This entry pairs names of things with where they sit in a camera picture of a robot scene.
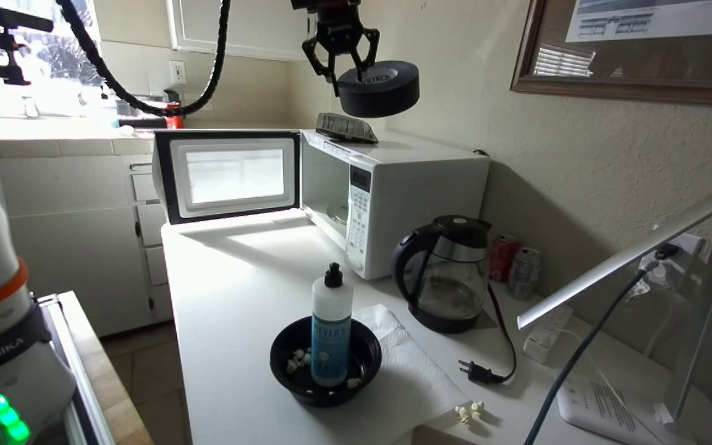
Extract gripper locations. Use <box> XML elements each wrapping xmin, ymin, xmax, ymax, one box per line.
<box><xmin>302</xmin><ymin>0</ymin><xmax>382</xmax><ymax>98</ymax></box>

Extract black tape roll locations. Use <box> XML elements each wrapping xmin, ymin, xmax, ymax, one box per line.
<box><xmin>336</xmin><ymin>60</ymin><xmax>421</xmax><ymax>119</ymax></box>

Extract white microwave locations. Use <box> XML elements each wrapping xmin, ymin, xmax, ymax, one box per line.
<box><xmin>152</xmin><ymin>128</ymin><xmax>491</xmax><ymax>281</ymax></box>

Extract microwave door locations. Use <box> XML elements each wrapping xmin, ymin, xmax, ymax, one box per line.
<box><xmin>152</xmin><ymin>129</ymin><xmax>303</xmax><ymax>225</ymax></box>

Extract grey remote control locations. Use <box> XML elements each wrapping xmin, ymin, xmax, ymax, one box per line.
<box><xmin>315</xmin><ymin>112</ymin><xmax>380</xmax><ymax>145</ymax></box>

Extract red bottle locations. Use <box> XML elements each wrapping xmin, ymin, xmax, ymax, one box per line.
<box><xmin>163</xmin><ymin>89</ymin><xmax>185</xmax><ymax>130</ymax></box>

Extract black glass electric kettle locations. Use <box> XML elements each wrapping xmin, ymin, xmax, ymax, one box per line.
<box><xmin>391</xmin><ymin>214</ymin><xmax>494</xmax><ymax>335</ymax></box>

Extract red soda can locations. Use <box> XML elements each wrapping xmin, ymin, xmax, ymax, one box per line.
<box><xmin>489</xmin><ymin>234</ymin><xmax>521</xmax><ymax>284</ymax></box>

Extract dish soap bottle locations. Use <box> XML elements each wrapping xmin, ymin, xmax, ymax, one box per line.
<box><xmin>310</xmin><ymin>262</ymin><xmax>355</xmax><ymax>388</ymax></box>

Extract window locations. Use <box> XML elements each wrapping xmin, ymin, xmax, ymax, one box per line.
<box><xmin>0</xmin><ymin>0</ymin><xmax>104</xmax><ymax>88</ymax></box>

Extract silver soda can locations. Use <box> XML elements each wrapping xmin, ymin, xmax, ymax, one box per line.
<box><xmin>506</xmin><ymin>247</ymin><xmax>543</xmax><ymax>302</ymax></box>

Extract framed picture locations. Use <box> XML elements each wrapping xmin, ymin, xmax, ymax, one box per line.
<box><xmin>510</xmin><ymin>0</ymin><xmax>712</xmax><ymax>109</ymax></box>

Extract popcorn pieces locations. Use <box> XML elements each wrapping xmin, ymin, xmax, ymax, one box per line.
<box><xmin>454</xmin><ymin>400</ymin><xmax>487</xmax><ymax>425</ymax></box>
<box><xmin>286</xmin><ymin>348</ymin><xmax>363</xmax><ymax>391</ymax></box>

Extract black plastic bowl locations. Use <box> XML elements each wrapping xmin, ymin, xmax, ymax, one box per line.
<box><xmin>269</xmin><ymin>316</ymin><xmax>383</xmax><ymax>408</ymax></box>

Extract white drawer cabinet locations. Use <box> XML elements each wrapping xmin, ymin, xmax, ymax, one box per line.
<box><xmin>0</xmin><ymin>138</ymin><xmax>175</xmax><ymax>338</ymax></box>

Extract white paper towel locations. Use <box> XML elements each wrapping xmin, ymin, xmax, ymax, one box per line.
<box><xmin>349</xmin><ymin>303</ymin><xmax>472</xmax><ymax>444</ymax></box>

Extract white power adapter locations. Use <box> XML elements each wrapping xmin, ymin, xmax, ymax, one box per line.
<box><xmin>522</xmin><ymin>303</ymin><xmax>575</xmax><ymax>365</ymax></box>

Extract white desk lamp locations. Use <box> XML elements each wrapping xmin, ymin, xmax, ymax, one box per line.
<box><xmin>516</xmin><ymin>183</ymin><xmax>712</xmax><ymax>445</ymax></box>

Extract white wall cabinet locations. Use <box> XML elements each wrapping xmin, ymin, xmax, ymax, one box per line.
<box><xmin>167</xmin><ymin>0</ymin><xmax>308</xmax><ymax>62</ymax></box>

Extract black kettle power cable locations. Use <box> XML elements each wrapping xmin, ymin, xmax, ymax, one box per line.
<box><xmin>457</xmin><ymin>283</ymin><xmax>518</xmax><ymax>386</ymax></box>

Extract white cable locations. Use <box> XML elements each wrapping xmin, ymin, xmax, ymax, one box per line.
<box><xmin>553</xmin><ymin>328</ymin><xmax>617</xmax><ymax>387</ymax></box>

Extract dark grey cable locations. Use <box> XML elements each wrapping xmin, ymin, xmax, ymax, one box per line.
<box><xmin>522</xmin><ymin>265</ymin><xmax>667</xmax><ymax>445</ymax></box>

